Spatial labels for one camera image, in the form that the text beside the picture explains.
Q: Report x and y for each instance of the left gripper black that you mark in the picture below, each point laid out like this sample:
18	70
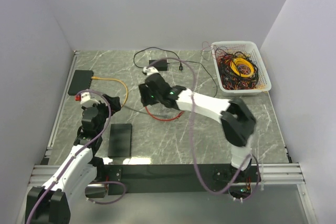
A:
115	104

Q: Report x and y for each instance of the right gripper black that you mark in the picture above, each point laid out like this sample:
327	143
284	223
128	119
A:
146	100

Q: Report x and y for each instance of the black box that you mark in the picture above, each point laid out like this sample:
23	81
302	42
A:
120	141

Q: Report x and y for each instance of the black network switch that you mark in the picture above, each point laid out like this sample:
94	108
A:
81	80

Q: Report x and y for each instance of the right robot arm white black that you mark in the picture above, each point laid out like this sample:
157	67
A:
236	119

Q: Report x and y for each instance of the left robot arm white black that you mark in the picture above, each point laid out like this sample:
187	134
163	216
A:
51	202

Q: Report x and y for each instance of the black power adapter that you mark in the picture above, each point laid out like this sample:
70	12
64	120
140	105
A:
161	65

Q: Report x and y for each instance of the white plastic basket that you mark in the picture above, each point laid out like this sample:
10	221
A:
239	67

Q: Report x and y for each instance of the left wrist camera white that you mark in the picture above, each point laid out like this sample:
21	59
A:
86	100

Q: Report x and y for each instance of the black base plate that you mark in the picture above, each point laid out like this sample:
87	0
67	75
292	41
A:
180	178

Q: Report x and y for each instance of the aluminium rail frame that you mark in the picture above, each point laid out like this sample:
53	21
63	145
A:
271	174

